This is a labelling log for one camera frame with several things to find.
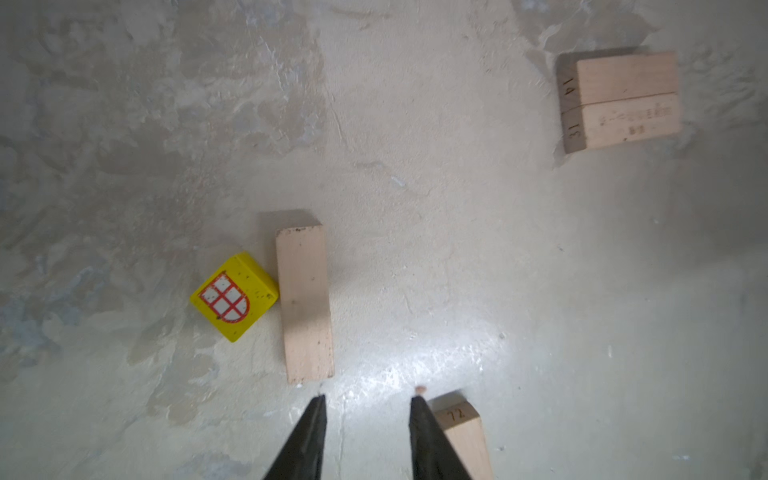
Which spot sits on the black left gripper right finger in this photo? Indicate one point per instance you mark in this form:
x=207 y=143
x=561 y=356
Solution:
x=432 y=455

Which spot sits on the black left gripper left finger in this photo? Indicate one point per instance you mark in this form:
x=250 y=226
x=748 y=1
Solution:
x=302 y=455

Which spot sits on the plain wood block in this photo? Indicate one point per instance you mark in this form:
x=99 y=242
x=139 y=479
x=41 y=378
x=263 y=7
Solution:
x=305 y=303
x=585 y=78
x=463 y=427

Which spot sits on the yellow window toy cube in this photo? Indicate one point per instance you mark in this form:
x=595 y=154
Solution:
x=237 y=295

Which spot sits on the engraved wood block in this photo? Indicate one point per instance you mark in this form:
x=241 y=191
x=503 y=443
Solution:
x=599 y=125

